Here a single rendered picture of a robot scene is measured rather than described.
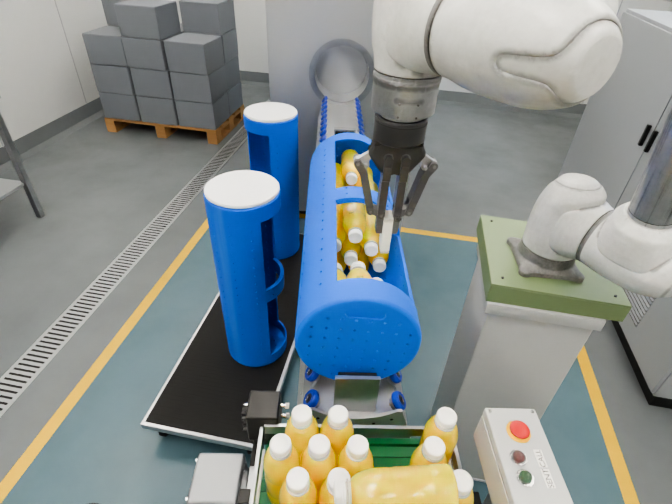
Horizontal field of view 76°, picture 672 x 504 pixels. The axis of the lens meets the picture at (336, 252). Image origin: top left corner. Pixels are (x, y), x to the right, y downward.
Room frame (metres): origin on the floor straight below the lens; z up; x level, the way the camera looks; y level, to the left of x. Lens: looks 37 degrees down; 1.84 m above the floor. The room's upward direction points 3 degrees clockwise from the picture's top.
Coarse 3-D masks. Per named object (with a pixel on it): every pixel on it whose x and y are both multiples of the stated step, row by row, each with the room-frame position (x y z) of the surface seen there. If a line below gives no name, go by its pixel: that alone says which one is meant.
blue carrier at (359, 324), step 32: (320, 160) 1.36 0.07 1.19; (320, 192) 1.13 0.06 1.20; (352, 192) 1.08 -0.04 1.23; (320, 224) 0.96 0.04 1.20; (320, 256) 0.82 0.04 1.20; (320, 288) 0.70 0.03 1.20; (352, 288) 0.67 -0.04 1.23; (384, 288) 0.69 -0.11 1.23; (320, 320) 0.64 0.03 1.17; (352, 320) 0.64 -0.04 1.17; (384, 320) 0.65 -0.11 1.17; (416, 320) 0.66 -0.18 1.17; (320, 352) 0.64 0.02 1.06; (352, 352) 0.64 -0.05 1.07; (384, 352) 0.65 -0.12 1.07; (416, 352) 0.65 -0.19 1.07
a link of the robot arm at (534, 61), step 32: (448, 0) 0.51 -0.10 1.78; (480, 0) 0.48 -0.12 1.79; (512, 0) 0.45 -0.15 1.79; (544, 0) 0.44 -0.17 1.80; (576, 0) 0.43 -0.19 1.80; (608, 0) 0.54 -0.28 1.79; (448, 32) 0.48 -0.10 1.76; (480, 32) 0.45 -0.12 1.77; (512, 32) 0.43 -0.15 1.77; (544, 32) 0.41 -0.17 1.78; (576, 32) 0.40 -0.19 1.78; (608, 32) 0.41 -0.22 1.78; (448, 64) 0.48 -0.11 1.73; (480, 64) 0.45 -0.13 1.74; (512, 64) 0.42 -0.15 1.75; (544, 64) 0.41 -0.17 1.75; (576, 64) 0.40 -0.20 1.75; (608, 64) 0.41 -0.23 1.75; (512, 96) 0.43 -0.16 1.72; (544, 96) 0.41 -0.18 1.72; (576, 96) 0.40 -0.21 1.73
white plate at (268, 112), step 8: (256, 104) 2.32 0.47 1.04; (264, 104) 2.33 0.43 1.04; (272, 104) 2.33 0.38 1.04; (280, 104) 2.34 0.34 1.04; (248, 112) 2.19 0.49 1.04; (256, 112) 2.20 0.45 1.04; (264, 112) 2.21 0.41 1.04; (272, 112) 2.21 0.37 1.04; (280, 112) 2.22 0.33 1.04; (288, 112) 2.22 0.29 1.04; (296, 112) 2.23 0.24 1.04; (256, 120) 2.11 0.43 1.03; (264, 120) 2.10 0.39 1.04; (272, 120) 2.10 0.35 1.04; (280, 120) 2.11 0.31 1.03
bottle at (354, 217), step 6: (342, 204) 1.14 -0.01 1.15; (348, 204) 1.11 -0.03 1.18; (354, 204) 1.10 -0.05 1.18; (360, 204) 1.11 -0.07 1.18; (342, 210) 1.11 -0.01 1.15; (348, 210) 1.08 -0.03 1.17; (354, 210) 1.07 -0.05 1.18; (360, 210) 1.08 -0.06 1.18; (348, 216) 1.04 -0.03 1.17; (354, 216) 1.04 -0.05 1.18; (360, 216) 1.04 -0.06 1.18; (348, 222) 1.02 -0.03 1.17; (354, 222) 1.02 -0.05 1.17; (360, 222) 1.02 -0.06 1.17; (348, 228) 1.01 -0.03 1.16; (354, 228) 1.00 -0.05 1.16; (360, 228) 1.01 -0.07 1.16; (348, 234) 1.00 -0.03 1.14
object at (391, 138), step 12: (384, 120) 0.58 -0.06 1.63; (384, 132) 0.57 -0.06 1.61; (396, 132) 0.57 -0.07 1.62; (408, 132) 0.57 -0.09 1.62; (420, 132) 0.58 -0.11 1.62; (372, 144) 0.60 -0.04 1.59; (384, 144) 0.57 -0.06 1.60; (396, 144) 0.57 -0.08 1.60; (408, 144) 0.57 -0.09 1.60; (420, 144) 0.58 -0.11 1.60; (372, 156) 0.59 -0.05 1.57; (384, 156) 0.59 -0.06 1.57; (396, 156) 0.59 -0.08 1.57; (420, 156) 0.59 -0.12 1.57; (396, 168) 0.59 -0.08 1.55
